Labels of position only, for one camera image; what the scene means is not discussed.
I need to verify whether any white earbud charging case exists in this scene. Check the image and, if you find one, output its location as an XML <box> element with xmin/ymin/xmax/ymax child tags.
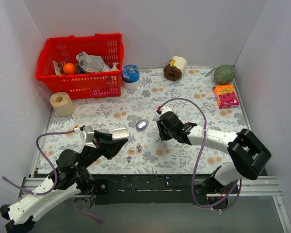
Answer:
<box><xmin>112</xmin><ymin>128</ymin><xmax>130</xmax><ymax>140</ymax></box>

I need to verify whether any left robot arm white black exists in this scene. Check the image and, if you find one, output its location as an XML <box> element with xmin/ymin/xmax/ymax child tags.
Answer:
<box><xmin>0</xmin><ymin>126</ymin><xmax>129</xmax><ymax>233</ymax></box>

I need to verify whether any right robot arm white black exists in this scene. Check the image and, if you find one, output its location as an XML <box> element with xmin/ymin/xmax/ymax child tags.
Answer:
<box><xmin>157</xmin><ymin>108</ymin><xmax>272</xmax><ymax>193</ymax></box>

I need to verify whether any floral table mat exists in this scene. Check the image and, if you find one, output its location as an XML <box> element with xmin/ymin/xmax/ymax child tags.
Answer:
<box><xmin>36</xmin><ymin>67</ymin><xmax>248</xmax><ymax>175</ymax></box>

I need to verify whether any beige paper roll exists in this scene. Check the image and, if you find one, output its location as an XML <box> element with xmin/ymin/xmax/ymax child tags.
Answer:
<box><xmin>49</xmin><ymin>92</ymin><xmax>75</xmax><ymax>117</ymax></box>

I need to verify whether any brown cream towel roll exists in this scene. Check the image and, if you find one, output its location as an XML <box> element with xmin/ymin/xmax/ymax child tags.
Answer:
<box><xmin>163</xmin><ymin>56</ymin><xmax>188</xmax><ymax>82</ymax></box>

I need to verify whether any blue white wipes tub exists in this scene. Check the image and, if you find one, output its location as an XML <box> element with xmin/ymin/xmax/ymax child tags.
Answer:
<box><xmin>122</xmin><ymin>65</ymin><xmax>141</xmax><ymax>90</ymax></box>

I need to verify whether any orange pink sponge box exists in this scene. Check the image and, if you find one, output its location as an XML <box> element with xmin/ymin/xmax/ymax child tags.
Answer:
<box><xmin>213</xmin><ymin>84</ymin><xmax>239</xmax><ymax>109</ymax></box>

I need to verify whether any white pump bottle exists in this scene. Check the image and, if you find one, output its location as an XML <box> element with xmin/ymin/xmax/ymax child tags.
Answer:
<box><xmin>110</xmin><ymin>63</ymin><xmax>119</xmax><ymax>71</ymax></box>

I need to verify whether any crumpled grey plastic bag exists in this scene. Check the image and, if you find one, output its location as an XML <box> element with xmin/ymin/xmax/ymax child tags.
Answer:
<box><xmin>76</xmin><ymin>51</ymin><xmax>111</xmax><ymax>73</ymax></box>

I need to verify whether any orange fruit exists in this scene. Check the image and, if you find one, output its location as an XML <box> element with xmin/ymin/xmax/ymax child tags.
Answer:
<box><xmin>63</xmin><ymin>63</ymin><xmax>76</xmax><ymax>75</ymax></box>

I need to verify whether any green textured melon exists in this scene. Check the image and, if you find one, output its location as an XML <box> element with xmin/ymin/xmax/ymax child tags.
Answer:
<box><xmin>205</xmin><ymin>65</ymin><xmax>235</xmax><ymax>85</ymax></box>

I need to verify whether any red plastic shopping basket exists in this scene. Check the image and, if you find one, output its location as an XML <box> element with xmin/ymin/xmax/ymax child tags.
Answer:
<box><xmin>35</xmin><ymin>33</ymin><xmax>124</xmax><ymax>100</ymax></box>

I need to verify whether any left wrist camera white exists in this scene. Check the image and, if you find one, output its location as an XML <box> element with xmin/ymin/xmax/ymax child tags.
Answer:
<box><xmin>73</xmin><ymin>126</ymin><xmax>95</xmax><ymax>147</ymax></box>

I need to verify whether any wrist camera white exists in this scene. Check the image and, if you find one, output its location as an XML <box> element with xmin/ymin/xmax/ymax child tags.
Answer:
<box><xmin>73</xmin><ymin>126</ymin><xmax>95</xmax><ymax>147</ymax></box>
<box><xmin>156</xmin><ymin>106</ymin><xmax>173</xmax><ymax>115</ymax></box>

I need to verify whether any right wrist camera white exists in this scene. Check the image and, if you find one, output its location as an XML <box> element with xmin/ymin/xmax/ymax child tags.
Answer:
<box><xmin>156</xmin><ymin>106</ymin><xmax>173</xmax><ymax>115</ymax></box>

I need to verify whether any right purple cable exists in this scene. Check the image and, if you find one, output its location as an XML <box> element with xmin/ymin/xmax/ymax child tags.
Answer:
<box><xmin>160</xmin><ymin>98</ymin><xmax>243</xmax><ymax>209</ymax></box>

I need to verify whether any purple cable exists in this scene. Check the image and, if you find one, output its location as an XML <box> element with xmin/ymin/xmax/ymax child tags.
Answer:
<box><xmin>160</xmin><ymin>98</ymin><xmax>243</xmax><ymax>209</ymax></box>
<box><xmin>1</xmin><ymin>130</ymin><xmax>104</xmax><ymax>223</ymax></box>

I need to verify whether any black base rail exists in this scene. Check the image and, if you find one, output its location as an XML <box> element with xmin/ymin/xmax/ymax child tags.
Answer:
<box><xmin>21</xmin><ymin>169</ymin><xmax>282</xmax><ymax>211</ymax></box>

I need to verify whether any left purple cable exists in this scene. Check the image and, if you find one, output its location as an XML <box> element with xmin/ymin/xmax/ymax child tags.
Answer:
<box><xmin>1</xmin><ymin>130</ymin><xmax>104</xmax><ymax>223</ymax></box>

